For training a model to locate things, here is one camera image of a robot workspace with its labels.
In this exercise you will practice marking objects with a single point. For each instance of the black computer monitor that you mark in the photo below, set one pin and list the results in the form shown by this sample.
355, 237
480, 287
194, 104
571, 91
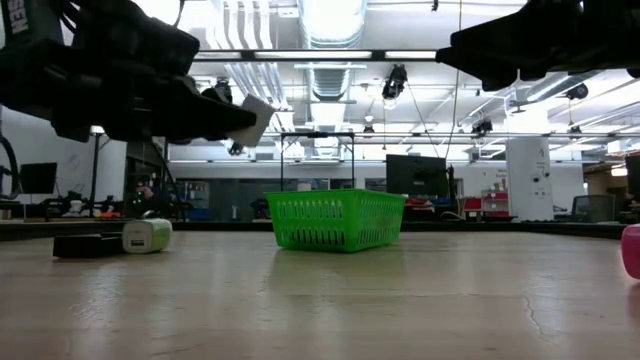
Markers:
634, 175
40, 177
415, 175

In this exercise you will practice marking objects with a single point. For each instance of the pink white USB charger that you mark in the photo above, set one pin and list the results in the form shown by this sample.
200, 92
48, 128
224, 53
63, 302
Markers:
632, 250

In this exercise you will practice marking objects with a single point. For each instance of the black digital display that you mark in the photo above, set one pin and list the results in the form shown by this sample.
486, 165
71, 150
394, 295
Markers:
80, 246

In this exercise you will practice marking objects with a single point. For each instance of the black ceiling camera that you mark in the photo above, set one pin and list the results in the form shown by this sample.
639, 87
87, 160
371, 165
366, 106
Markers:
578, 91
395, 80
223, 90
482, 126

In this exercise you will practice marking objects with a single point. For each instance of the small white device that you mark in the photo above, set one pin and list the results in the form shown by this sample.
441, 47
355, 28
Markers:
75, 207

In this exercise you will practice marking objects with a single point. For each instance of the black metal rack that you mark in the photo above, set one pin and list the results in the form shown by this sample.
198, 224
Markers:
94, 175

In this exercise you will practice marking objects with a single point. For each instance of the white pillar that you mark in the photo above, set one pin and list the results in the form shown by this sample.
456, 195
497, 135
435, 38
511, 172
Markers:
520, 170

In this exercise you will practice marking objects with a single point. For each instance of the blue storage bins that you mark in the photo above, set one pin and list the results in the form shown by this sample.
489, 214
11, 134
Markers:
197, 214

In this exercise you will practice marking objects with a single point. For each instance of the red storage bins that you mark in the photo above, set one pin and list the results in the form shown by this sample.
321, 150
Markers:
495, 196

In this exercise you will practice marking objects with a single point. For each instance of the white block power adapter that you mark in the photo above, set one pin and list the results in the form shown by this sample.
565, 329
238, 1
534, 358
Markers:
262, 117

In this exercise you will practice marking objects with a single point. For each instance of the black metal stand frame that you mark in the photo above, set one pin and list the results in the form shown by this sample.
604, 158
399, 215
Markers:
281, 160

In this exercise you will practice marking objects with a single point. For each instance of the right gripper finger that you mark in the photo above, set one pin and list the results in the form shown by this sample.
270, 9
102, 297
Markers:
500, 45
497, 82

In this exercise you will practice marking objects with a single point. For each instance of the black aluminium table frame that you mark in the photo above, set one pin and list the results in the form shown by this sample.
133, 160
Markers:
450, 226

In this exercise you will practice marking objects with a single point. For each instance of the green white USB charger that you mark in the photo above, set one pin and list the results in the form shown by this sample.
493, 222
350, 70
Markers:
160, 235

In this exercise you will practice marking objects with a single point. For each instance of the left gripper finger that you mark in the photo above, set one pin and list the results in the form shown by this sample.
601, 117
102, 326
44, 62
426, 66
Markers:
210, 115
236, 148

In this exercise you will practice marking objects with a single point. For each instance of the wooden cabinet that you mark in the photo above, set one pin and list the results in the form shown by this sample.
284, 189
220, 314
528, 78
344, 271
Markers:
597, 182

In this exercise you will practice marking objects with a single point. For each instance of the green plastic basket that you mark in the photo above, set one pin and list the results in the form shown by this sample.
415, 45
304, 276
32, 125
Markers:
295, 240

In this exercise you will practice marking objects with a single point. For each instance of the grey office chair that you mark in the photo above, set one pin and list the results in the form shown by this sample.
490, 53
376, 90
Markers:
592, 207

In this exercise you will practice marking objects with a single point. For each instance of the small orange object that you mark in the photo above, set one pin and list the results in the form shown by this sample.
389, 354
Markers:
109, 215

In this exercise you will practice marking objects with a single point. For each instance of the person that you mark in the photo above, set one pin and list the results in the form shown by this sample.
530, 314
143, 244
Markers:
146, 192

